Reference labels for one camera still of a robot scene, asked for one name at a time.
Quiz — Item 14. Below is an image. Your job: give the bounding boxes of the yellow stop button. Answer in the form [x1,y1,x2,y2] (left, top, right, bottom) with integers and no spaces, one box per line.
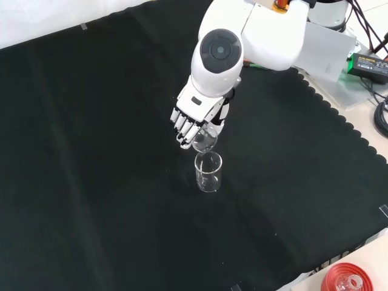
[271,0,292,15]

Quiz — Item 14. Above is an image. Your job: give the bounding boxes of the black cloth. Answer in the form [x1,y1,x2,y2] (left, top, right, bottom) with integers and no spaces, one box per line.
[0,0,388,291]

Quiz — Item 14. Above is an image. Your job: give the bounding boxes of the clear glass flask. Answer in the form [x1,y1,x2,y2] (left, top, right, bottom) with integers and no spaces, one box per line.
[335,274,363,291]

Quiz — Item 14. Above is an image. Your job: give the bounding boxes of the pale board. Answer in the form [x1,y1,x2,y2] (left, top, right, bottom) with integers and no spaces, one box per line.
[291,21,357,82]

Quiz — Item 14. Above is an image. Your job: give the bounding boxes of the small clear glass beaker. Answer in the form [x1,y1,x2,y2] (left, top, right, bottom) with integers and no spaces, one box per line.
[192,125,219,155]

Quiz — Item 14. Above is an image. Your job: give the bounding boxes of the clear glass beaker with graduations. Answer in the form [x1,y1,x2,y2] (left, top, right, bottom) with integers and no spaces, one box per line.
[194,151,224,193]

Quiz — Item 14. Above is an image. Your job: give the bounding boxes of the red ribbed round lid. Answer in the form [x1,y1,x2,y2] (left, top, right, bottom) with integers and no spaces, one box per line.
[321,263,374,291]

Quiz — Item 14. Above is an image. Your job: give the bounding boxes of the coiled black cable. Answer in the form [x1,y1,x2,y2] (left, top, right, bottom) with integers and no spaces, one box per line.
[373,101,388,138]

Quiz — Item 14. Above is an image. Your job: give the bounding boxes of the black power adapter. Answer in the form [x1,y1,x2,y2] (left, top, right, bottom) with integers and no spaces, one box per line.
[346,53,388,84]

